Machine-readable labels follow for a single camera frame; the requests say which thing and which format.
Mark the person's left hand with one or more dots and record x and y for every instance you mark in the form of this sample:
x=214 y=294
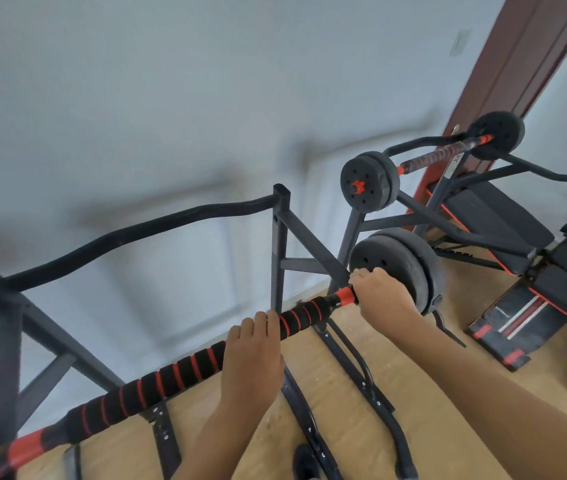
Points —
x=252 y=369

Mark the person's right hand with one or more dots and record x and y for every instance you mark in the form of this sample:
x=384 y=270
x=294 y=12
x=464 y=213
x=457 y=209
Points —
x=383 y=304

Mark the person's right fingers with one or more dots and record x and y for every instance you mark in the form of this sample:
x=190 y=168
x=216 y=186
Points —
x=365 y=278

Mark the person's left little finger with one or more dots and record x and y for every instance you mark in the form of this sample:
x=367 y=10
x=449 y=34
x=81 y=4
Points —
x=234 y=338

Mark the person's left middle finger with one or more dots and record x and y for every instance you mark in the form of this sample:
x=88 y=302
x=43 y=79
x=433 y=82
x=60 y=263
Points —
x=261 y=330

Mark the black red foam-grip barbell bar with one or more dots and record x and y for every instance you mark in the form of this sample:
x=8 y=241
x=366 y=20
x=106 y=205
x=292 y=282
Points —
x=163 y=377

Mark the person's left forearm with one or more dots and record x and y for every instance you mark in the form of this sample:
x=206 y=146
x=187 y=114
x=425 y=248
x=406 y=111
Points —
x=223 y=444

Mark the person's right forearm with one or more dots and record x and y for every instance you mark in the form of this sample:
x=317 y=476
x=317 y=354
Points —
x=488 y=409

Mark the black round weight plate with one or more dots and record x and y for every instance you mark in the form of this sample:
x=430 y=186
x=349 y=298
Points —
x=392 y=169
x=501 y=132
x=363 y=180
x=388 y=259
x=426 y=257

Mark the black red knurled barbell bar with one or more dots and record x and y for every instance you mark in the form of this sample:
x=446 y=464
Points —
x=438 y=155

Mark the black red-trimmed bench backrest pad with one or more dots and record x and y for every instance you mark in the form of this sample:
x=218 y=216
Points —
x=498 y=219

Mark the black red white striped pad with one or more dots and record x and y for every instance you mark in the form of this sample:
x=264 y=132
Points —
x=518 y=319

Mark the reddish brown door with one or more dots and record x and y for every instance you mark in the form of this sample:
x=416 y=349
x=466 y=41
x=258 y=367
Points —
x=518 y=49

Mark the black weight bench frame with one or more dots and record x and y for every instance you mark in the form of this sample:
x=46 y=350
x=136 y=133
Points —
x=463 y=237

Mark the black steel rack frame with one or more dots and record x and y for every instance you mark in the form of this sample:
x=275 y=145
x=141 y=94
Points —
x=123 y=237

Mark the white wall switch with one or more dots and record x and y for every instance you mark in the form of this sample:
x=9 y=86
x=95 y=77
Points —
x=460 y=42

